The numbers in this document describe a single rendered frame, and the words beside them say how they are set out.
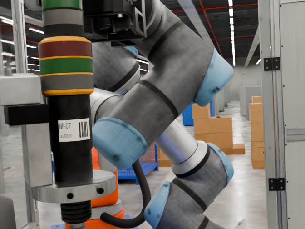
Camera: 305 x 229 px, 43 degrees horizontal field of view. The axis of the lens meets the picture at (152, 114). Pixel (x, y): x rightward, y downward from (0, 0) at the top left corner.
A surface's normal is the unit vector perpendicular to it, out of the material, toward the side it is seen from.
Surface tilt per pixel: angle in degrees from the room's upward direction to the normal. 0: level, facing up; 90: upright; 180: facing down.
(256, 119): 90
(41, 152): 90
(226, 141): 90
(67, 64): 90
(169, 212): 77
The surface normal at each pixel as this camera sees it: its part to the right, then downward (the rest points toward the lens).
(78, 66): 0.59, 0.01
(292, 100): -0.16, 0.06
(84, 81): 0.78, -0.01
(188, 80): 0.40, 0.06
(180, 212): 0.15, -0.22
